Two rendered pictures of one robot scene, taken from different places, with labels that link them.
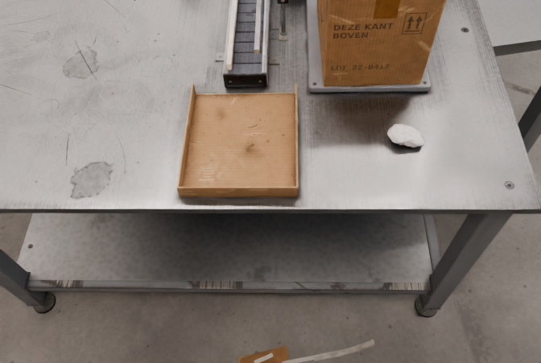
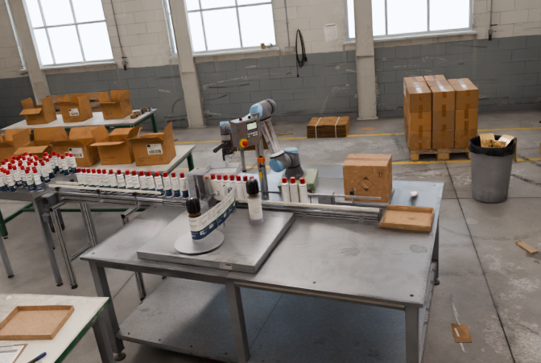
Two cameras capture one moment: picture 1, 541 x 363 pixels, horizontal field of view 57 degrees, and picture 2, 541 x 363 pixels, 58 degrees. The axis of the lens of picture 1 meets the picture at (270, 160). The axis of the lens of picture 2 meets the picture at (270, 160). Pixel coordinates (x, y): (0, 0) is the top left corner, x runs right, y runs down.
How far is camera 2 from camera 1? 3.03 m
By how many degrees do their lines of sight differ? 63
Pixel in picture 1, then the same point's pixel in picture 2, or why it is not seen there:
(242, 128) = (401, 219)
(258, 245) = not seen: hidden behind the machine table
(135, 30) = (333, 239)
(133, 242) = (396, 343)
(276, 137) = (406, 214)
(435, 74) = not seen: hidden behind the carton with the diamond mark
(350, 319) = (438, 303)
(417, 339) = (449, 287)
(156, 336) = not seen: outside the picture
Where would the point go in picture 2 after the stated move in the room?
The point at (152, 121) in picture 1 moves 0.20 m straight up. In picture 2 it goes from (391, 236) to (390, 206)
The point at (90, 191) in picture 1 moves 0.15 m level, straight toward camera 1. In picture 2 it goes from (424, 249) to (447, 242)
